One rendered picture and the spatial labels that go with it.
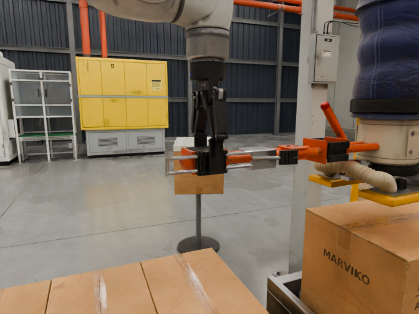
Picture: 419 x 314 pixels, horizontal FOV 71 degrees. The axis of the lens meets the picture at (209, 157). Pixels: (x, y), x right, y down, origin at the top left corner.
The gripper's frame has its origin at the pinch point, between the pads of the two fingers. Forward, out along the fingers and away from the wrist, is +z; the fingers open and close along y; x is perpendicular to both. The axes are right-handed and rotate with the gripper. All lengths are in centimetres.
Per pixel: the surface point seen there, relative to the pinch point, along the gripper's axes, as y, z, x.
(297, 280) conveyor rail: 32, 63, -54
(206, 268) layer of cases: 63, 67, -25
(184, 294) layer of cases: 48, 67, -9
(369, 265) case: -5, 34, -48
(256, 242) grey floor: 172, 122, -123
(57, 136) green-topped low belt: 730, 63, 92
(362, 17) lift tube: 6, -36, -50
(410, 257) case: -15, 27, -50
